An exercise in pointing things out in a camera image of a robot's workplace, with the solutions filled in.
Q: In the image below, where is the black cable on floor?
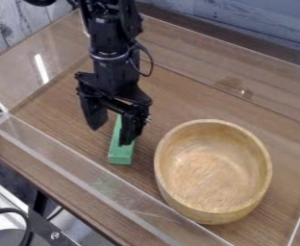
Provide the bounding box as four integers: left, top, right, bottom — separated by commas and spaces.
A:
0, 207, 34, 246

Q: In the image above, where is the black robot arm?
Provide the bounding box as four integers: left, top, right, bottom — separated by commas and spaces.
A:
74, 0, 152, 145

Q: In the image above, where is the black metal table leg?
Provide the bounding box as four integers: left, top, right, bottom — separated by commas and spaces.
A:
33, 190, 49, 215

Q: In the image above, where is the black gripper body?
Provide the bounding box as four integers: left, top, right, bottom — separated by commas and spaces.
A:
73, 54, 153, 119

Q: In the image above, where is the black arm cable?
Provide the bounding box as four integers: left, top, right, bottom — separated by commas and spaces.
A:
128, 41, 155, 78

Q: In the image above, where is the brown wooden bowl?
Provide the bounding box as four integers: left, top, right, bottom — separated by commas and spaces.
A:
153, 119, 273, 225

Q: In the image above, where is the green rectangular block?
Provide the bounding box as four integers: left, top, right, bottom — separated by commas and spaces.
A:
108, 115, 134, 165

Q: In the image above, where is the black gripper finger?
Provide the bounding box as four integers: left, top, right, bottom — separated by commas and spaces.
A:
78, 90, 108, 131
118, 111, 149, 146

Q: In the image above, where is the clear acrylic tray wall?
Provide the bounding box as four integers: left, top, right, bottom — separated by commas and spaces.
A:
0, 8, 300, 246

